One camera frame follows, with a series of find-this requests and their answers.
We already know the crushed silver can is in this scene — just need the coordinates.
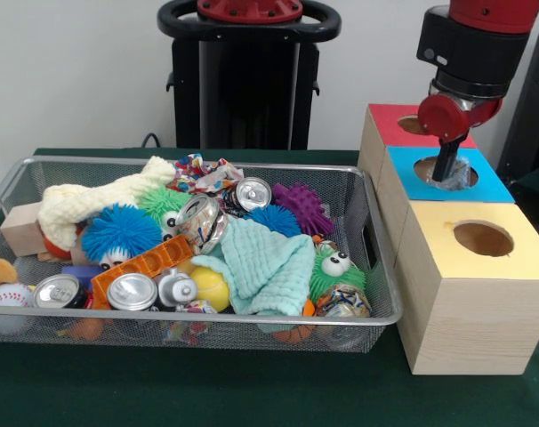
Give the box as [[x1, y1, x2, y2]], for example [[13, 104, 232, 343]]
[[174, 194, 229, 254]]

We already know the blue spiky toy with eyes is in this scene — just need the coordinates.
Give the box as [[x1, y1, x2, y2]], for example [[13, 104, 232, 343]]
[[80, 203, 164, 269]]

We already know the black drink can silver top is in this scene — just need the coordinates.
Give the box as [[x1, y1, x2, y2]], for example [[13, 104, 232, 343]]
[[223, 176, 273, 219]]

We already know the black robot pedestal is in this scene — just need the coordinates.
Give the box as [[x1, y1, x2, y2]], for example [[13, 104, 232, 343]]
[[157, 0, 342, 151]]

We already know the white baseball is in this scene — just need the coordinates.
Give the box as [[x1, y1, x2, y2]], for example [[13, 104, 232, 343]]
[[0, 284, 34, 309]]

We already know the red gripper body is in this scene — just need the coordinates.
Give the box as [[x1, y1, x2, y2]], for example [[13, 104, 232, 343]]
[[417, 93, 503, 144]]

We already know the green spiky toy with eyes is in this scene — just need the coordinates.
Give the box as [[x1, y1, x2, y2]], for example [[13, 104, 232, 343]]
[[308, 246, 366, 308]]

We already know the wooden box with three holes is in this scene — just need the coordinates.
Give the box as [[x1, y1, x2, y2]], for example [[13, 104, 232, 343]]
[[358, 103, 539, 377]]

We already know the long clear bottle blue label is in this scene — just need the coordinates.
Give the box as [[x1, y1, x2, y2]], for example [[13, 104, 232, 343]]
[[428, 155, 473, 193]]

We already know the black upright panel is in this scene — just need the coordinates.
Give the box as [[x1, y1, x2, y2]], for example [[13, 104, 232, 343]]
[[495, 28, 539, 179]]

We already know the dark green table cloth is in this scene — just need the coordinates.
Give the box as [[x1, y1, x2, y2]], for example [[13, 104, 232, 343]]
[[0, 147, 539, 427]]

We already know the purple spiky ball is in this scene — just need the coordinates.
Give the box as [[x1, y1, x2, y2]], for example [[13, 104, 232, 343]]
[[271, 181, 335, 239]]

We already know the cream knit cloth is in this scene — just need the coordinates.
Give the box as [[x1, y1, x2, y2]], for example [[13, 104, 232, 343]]
[[36, 155, 177, 250]]

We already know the yellow ball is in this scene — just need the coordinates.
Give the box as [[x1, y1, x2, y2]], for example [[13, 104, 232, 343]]
[[189, 266, 231, 311]]

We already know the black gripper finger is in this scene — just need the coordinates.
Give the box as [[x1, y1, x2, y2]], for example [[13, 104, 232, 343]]
[[430, 138, 463, 183]]

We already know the silver wire mesh bin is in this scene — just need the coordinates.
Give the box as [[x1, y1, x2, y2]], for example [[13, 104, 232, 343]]
[[0, 155, 403, 355]]

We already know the mint green cloth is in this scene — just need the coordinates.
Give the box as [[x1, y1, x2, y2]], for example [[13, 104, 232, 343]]
[[191, 217, 318, 318]]

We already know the orange plastic tray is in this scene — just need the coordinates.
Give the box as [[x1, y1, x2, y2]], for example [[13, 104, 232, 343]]
[[90, 234, 195, 310]]

